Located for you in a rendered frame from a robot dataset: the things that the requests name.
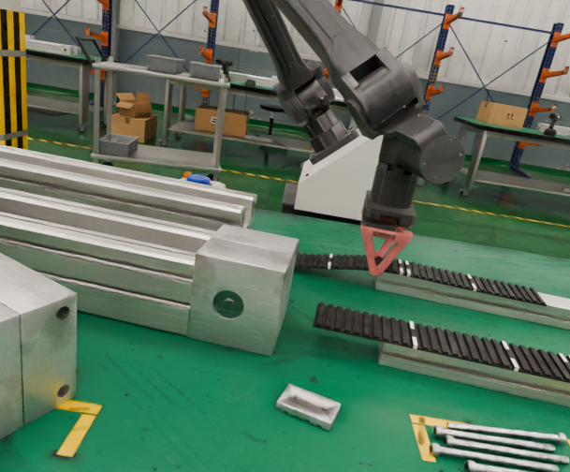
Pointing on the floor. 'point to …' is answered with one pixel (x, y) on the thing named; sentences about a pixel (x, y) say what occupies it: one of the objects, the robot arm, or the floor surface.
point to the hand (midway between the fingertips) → (375, 262)
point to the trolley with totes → (107, 150)
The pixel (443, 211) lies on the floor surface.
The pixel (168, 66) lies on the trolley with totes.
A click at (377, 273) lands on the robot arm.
